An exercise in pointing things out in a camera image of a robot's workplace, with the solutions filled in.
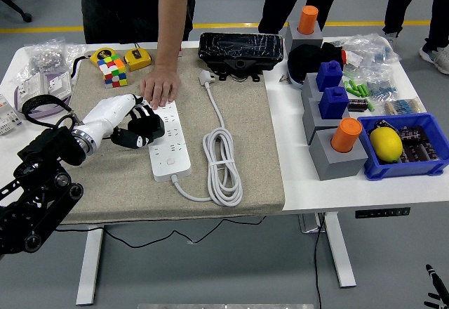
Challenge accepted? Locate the white socket box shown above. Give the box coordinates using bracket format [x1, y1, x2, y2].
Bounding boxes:
[47, 72, 73, 99]
[17, 73, 48, 112]

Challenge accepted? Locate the white bowl with blue rim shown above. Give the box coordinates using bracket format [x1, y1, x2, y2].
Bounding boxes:
[286, 66, 305, 91]

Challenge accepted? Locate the white power strip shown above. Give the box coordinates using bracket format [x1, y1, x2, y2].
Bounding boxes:
[142, 100, 193, 183]

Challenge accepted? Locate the scrambled colour puzzle cube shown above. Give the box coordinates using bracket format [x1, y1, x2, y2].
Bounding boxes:
[97, 55, 130, 88]

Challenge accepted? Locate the purple tray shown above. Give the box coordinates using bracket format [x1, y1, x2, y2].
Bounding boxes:
[13, 71, 73, 119]

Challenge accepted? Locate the round yellow tape measure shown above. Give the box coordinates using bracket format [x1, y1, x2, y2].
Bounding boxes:
[71, 46, 119, 79]

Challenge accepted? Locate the black plug adapter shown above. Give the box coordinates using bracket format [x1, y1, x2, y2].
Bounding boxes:
[128, 112, 166, 145]

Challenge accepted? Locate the black hanging cable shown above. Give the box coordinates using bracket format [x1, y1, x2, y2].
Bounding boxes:
[313, 213, 326, 309]

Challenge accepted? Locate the clear bag of taped resistors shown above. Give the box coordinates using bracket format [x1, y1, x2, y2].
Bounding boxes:
[382, 97, 427, 117]

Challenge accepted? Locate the clear bag of blue resistors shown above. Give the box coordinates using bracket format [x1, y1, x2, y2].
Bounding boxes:
[361, 66, 399, 101]

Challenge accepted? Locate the white circuit breaker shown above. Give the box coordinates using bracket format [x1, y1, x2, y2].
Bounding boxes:
[0, 93, 24, 136]

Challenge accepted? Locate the orange cylinder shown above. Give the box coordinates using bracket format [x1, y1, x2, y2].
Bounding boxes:
[297, 5, 319, 36]
[330, 117, 363, 154]

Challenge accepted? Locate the thin black plug cord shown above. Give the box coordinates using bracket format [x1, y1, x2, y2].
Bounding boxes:
[53, 216, 267, 249]

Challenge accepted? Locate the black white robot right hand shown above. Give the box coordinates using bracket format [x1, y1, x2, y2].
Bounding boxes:
[423, 263, 449, 309]

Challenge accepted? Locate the grey square block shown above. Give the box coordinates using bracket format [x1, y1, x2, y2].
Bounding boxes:
[308, 129, 369, 182]
[302, 96, 351, 145]
[284, 20, 323, 53]
[300, 72, 347, 103]

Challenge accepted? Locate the grey-brown mat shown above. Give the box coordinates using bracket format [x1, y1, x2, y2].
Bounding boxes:
[62, 47, 286, 225]

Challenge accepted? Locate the small white carton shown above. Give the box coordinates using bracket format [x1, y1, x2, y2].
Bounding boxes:
[345, 51, 364, 67]

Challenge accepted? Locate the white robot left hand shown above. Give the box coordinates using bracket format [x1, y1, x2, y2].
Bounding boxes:
[75, 93, 157, 156]

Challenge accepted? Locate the dark brown capacitor pack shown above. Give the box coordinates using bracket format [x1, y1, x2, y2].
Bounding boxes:
[398, 125, 441, 163]

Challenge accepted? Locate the white table leg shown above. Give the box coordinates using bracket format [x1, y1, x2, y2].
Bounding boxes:
[322, 213, 358, 288]
[76, 224, 105, 306]

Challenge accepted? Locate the clear bag of metal parts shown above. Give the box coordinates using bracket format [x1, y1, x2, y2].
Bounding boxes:
[10, 37, 87, 85]

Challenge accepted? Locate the large clear bag of resistors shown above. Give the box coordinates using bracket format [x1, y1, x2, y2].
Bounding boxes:
[342, 33, 401, 74]

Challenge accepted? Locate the blue plastic bin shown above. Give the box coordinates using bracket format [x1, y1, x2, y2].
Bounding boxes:
[356, 112, 449, 181]

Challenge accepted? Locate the white power strip cord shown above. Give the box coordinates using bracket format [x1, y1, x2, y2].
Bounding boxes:
[171, 70, 243, 207]

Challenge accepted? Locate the blue block with knob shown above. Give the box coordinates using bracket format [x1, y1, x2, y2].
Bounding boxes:
[315, 60, 343, 92]
[318, 86, 350, 119]

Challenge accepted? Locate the yellow lemon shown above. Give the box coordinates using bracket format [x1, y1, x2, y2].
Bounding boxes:
[369, 127, 403, 164]

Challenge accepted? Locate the black device in plastic wrap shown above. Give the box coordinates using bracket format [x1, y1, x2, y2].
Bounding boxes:
[198, 32, 284, 82]

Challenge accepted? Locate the small yellow tape measure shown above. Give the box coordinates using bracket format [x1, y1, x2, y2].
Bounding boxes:
[120, 40, 153, 72]

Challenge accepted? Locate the black table control panel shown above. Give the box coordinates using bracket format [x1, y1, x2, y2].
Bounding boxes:
[354, 206, 411, 219]

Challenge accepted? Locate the black cloth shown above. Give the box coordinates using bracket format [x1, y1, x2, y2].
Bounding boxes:
[287, 41, 348, 85]

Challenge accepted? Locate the person's left hand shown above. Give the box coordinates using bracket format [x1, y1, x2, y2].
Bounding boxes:
[139, 65, 182, 110]

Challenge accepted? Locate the small black clip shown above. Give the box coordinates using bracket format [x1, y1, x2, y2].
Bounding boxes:
[373, 119, 399, 134]

